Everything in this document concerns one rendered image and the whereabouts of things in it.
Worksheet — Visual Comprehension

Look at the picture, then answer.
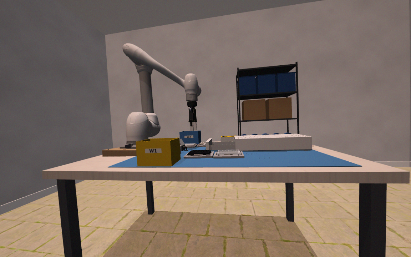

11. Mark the yellow open-top bin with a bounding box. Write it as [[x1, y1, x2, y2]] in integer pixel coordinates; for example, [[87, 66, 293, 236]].
[[136, 138, 181, 166]]

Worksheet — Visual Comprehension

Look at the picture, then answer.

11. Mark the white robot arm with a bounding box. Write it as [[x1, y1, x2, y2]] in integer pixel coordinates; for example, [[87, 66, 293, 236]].
[[120, 44, 201, 149]]

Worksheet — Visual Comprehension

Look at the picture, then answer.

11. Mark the black assay plate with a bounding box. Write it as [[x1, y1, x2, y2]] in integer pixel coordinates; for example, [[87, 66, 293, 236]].
[[187, 150, 211, 156]]

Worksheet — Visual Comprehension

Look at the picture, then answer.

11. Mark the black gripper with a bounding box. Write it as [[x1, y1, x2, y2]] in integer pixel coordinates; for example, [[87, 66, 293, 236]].
[[187, 101, 197, 131]]

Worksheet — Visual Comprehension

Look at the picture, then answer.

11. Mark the blue bench mat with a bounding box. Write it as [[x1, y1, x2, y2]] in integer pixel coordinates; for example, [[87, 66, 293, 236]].
[[109, 146, 362, 167]]

